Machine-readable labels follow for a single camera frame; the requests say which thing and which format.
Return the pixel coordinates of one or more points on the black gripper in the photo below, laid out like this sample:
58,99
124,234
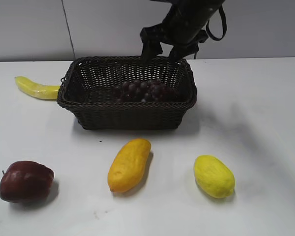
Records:
185,26

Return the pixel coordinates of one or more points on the dark red grape bunch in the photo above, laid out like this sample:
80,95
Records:
145,91

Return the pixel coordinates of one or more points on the black woven basket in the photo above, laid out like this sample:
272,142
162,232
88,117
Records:
87,90

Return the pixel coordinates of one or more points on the yellow banana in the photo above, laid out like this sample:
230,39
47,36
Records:
36,90

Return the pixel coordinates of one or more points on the orange mango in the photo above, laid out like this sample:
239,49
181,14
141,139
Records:
129,165

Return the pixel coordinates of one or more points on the yellow lemon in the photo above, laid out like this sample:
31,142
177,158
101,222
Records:
214,177

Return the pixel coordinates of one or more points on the red apple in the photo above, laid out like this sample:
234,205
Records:
26,182

